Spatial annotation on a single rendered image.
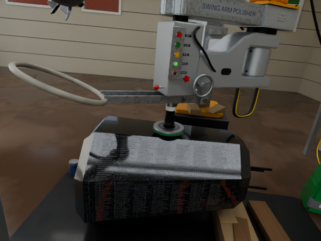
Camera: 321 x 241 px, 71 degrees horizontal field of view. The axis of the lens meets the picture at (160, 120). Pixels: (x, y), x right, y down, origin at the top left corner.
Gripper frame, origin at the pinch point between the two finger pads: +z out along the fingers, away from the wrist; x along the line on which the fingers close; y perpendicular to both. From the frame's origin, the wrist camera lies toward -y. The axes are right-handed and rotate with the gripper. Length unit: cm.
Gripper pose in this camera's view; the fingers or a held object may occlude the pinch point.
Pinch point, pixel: (58, 17)
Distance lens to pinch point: 147.1
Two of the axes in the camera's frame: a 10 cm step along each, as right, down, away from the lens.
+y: -4.9, -0.7, -8.7
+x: 7.6, 4.6, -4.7
